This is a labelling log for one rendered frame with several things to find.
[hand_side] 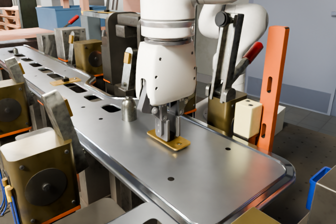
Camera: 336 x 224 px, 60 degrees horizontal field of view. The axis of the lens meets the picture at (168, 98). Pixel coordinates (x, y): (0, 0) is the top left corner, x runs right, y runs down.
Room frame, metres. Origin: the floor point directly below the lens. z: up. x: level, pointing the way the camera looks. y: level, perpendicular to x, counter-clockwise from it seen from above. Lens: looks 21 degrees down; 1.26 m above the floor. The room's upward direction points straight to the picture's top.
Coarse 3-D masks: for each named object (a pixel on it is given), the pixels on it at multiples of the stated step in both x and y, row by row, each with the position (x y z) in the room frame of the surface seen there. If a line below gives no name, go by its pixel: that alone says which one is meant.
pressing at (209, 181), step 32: (0, 64) 1.05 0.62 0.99; (64, 64) 1.02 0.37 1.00; (64, 96) 0.69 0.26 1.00; (96, 128) 0.51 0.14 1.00; (128, 128) 0.51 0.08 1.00; (192, 128) 0.51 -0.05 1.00; (128, 160) 0.40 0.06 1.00; (160, 160) 0.40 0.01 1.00; (192, 160) 0.40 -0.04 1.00; (224, 160) 0.40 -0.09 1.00; (256, 160) 0.40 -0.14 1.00; (160, 192) 0.32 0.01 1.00; (192, 192) 0.32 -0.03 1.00; (224, 192) 0.32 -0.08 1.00; (256, 192) 0.32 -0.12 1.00
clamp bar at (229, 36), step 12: (228, 12) 0.58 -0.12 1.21; (216, 24) 0.55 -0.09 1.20; (228, 24) 0.56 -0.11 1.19; (240, 24) 0.56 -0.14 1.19; (228, 36) 0.57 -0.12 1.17; (228, 48) 0.56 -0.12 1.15; (216, 60) 0.57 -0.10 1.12; (228, 60) 0.54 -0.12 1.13; (216, 72) 0.56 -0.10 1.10; (228, 72) 0.54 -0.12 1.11; (216, 84) 0.56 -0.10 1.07; (228, 84) 0.54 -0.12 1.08
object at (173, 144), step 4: (148, 132) 0.48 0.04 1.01; (152, 132) 0.48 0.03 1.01; (172, 132) 0.47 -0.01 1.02; (152, 136) 0.47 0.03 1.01; (156, 136) 0.47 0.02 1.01; (172, 136) 0.46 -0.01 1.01; (176, 136) 0.47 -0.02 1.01; (180, 136) 0.47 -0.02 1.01; (160, 140) 0.45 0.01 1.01; (164, 140) 0.45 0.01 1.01; (168, 140) 0.45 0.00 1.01; (172, 140) 0.45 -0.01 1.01; (176, 140) 0.45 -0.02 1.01; (180, 140) 0.45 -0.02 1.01; (184, 140) 0.45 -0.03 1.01; (188, 140) 0.45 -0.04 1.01; (168, 144) 0.44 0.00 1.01; (172, 144) 0.44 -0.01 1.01; (176, 144) 0.44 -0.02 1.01; (180, 144) 0.44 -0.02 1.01; (184, 144) 0.44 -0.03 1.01; (188, 144) 0.44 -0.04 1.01; (172, 148) 0.43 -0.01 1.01; (176, 148) 0.43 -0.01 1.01; (180, 148) 0.43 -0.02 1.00
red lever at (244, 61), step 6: (258, 42) 0.63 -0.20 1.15; (252, 48) 0.62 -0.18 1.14; (258, 48) 0.62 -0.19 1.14; (246, 54) 0.61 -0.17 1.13; (252, 54) 0.61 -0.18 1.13; (240, 60) 0.61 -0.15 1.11; (246, 60) 0.60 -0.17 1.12; (252, 60) 0.61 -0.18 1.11; (240, 66) 0.59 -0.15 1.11; (246, 66) 0.60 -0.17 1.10; (234, 72) 0.58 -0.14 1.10; (240, 72) 0.58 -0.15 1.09; (234, 78) 0.57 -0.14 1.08; (216, 90) 0.55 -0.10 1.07
